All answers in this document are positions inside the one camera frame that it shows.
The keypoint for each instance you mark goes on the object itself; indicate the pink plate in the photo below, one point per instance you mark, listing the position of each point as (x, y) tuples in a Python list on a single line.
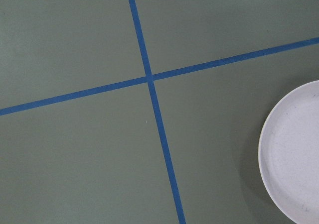
[(288, 154)]

